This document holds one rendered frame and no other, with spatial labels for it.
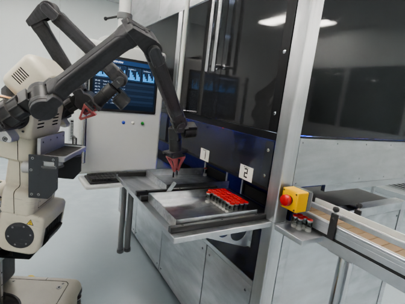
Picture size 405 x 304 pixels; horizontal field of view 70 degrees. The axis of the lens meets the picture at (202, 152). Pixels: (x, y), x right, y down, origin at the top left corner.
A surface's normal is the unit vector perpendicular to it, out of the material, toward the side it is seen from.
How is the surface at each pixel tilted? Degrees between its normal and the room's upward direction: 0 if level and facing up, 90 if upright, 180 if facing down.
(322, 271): 90
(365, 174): 90
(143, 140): 90
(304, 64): 90
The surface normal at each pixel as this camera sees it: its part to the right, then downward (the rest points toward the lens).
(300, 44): -0.86, 0.00
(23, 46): 0.50, 0.22
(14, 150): 0.07, 0.19
